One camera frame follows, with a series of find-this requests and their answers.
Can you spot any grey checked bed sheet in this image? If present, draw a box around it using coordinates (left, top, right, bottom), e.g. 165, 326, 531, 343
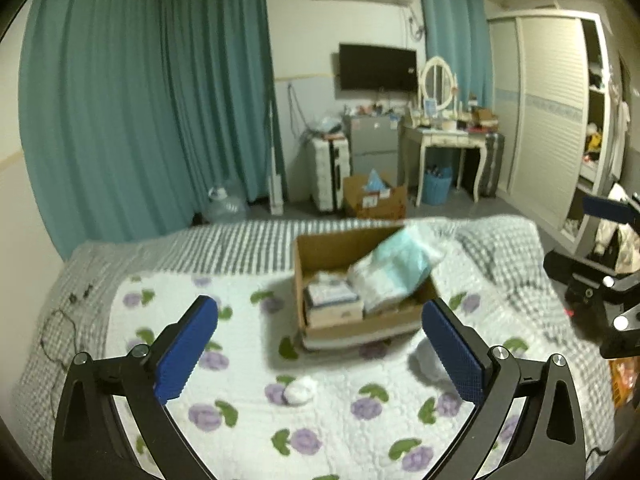
12, 214, 559, 478

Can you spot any white dressing table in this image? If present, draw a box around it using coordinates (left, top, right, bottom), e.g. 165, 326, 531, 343
399, 121, 490, 207

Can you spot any blue laundry basket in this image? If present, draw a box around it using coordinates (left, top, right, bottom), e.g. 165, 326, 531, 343
422, 166, 452, 206

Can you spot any black wall television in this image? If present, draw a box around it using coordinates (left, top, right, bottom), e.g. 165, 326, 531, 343
338, 44, 418, 92

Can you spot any dark suitcase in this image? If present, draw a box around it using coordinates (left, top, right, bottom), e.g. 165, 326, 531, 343
478, 132, 504, 197

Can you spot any large teal curtain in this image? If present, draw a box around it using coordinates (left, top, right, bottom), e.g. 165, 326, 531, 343
18, 0, 273, 258

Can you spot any cardboard box on floor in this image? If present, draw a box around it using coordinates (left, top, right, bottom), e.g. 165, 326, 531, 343
343, 174, 408, 220

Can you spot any white book in box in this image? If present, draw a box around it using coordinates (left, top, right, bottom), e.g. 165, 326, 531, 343
304, 274, 363, 328

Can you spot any white blue tissue pack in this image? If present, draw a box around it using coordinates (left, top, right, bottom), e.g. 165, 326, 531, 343
347, 223, 446, 316

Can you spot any white floral quilt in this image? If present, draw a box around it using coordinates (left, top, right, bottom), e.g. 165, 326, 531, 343
102, 224, 616, 480

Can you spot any white oval vanity mirror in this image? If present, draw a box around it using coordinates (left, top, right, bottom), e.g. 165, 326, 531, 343
418, 56, 457, 113

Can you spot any silver mini fridge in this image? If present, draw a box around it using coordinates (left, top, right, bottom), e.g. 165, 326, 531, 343
345, 115, 399, 185

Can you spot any cardboard box on bed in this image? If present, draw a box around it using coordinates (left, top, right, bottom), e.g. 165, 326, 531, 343
293, 223, 446, 351

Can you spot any clear water jug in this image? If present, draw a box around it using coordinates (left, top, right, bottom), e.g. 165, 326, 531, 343
204, 186, 248, 224

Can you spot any teal curtain by wardrobe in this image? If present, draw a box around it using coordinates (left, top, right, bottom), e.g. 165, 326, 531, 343
421, 0, 492, 107

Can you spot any white louvered wardrobe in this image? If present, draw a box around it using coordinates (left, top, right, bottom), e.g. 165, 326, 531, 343
488, 9, 620, 254

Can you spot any white soft cloth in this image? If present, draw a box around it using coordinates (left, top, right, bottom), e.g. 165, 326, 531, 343
409, 338, 452, 386

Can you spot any white suitcase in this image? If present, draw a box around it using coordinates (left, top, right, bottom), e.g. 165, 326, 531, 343
306, 136, 352, 212

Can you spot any black cable on bed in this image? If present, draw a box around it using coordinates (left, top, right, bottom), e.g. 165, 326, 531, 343
38, 283, 97, 411

